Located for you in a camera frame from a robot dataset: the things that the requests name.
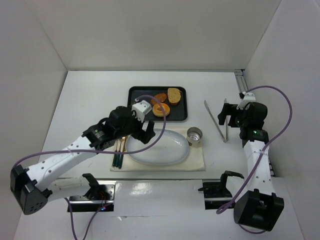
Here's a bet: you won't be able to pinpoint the green handled fork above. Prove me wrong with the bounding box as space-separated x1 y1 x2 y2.
112 140 119 167

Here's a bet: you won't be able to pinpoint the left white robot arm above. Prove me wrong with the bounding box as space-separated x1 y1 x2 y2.
10 101 155 215

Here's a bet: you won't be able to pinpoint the green handled knife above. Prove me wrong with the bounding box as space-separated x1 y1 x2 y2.
115 137 125 168

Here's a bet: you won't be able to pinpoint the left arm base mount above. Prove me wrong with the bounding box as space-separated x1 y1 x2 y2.
68 173 116 213

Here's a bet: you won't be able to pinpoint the beige cloth placemat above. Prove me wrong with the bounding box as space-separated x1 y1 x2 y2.
110 127 206 172

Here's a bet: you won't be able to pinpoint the orange flat bread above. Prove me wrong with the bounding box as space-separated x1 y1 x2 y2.
150 93 167 106

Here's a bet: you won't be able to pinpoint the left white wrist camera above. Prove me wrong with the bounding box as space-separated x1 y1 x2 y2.
131 100 152 123

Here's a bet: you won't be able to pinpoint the white oval plate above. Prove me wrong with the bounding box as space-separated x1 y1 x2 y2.
129 129 189 166

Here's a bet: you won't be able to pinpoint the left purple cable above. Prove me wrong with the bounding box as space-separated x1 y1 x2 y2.
12 94 168 240

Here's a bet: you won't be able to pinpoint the black tray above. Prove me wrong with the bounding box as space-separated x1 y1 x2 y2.
127 86 188 122

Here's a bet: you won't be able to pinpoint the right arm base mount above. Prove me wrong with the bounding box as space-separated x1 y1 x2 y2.
198 178 233 210

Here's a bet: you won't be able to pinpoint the metal cup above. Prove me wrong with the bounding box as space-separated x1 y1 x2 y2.
186 127 203 147

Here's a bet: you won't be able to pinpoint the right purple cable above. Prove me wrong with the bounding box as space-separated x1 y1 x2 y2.
216 85 293 235

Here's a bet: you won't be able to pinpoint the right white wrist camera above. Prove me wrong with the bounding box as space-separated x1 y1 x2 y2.
236 91 256 110

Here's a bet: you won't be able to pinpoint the purple cable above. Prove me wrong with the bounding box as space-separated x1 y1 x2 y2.
12 94 168 240
216 85 293 235

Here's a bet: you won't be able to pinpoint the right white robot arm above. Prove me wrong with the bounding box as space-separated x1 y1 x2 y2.
218 102 285 232

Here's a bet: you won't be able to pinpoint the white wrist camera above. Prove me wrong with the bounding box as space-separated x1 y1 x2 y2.
131 100 152 123
236 91 256 110

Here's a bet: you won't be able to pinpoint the ring donut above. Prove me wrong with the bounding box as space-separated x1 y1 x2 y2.
152 102 171 117

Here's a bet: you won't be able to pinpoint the seeded bread slice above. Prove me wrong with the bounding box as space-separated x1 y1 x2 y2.
167 87 182 105

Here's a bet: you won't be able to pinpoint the metal tongs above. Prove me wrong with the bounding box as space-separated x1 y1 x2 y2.
204 98 230 144

